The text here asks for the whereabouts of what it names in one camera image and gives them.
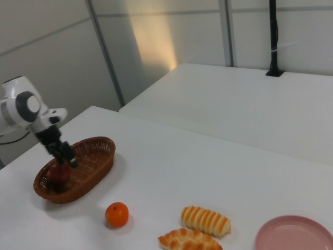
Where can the brown woven basket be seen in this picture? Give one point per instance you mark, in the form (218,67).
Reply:
(88,166)

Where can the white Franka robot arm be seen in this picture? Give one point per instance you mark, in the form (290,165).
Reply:
(23,104)

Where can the pink plate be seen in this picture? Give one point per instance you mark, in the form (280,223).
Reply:
(296,234)

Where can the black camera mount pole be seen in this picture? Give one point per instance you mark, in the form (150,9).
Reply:
(273,39)

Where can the braided toy bread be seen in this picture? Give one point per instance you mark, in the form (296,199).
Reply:
(190,239)

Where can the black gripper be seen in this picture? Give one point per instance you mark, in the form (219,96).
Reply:
(49,136)

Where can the red toy apple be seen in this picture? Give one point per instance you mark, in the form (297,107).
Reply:
(59,174)

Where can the white side table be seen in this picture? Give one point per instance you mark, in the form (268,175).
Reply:
(234,109)

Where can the orange toy mandarin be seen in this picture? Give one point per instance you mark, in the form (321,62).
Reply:
(117,214)

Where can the striped ribbed toy bread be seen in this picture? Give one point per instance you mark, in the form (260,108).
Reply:
(205,220)

